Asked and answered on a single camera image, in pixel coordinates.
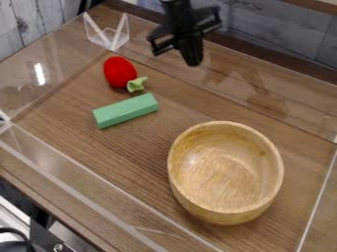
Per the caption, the black metal mount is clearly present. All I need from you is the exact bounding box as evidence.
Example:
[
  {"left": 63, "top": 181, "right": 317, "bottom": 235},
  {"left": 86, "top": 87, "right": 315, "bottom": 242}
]
[{"left": 30, "top": 220, "right": 77, "bottom": 252}]

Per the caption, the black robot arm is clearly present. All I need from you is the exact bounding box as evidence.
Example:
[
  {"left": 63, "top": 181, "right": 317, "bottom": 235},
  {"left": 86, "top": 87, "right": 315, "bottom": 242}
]
[{"left": 146, "top": 0, "right": 222, "bottom": 67}]

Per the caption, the clear acrylic corner bracket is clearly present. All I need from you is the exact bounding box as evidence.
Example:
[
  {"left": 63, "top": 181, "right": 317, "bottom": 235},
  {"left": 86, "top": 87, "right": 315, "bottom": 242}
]
[{"left": 83, "top": 12, "right": 129, "bottom": 51}]

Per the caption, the clear acrylic tray wall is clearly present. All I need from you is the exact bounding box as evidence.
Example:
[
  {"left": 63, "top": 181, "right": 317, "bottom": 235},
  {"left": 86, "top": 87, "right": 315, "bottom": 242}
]
[{"left": 0, "top": 2, "right": 337, "bottom": 252}]

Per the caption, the red plush strawberry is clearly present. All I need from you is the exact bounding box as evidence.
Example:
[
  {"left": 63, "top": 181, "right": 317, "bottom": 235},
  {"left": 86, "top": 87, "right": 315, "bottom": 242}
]
[{"left": 103, "top": 56, "right": 148, "bottom": 93}]

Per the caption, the wooden bowl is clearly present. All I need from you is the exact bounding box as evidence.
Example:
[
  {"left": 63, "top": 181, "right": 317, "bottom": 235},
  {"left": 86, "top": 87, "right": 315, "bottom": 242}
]
[{"left": 168, "top": 121, "right": 285, "bottom": 225}]

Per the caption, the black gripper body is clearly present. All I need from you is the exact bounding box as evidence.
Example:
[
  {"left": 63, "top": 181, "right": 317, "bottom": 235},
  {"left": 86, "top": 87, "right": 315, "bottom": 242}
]
[{"left": 146, "top": 5, "right": 222, "bottom": 55}]

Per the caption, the black cable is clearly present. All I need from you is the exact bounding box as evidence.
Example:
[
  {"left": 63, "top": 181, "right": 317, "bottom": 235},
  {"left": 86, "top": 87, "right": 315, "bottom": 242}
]
[{"left": 0, "top": 227, "right": 38, "bottom": 252}]

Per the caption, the green rectangular block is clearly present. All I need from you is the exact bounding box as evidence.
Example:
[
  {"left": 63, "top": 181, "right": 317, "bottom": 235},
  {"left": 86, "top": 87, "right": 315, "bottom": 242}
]
[{"left": 93, "top": 94, "right": 160, "bottom": 129}]

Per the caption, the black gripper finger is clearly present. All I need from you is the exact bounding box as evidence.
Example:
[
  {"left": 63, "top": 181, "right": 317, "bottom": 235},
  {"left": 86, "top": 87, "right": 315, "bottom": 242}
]
[{"left": 178, "top": 33, "right": 204, "bottom": 67}]

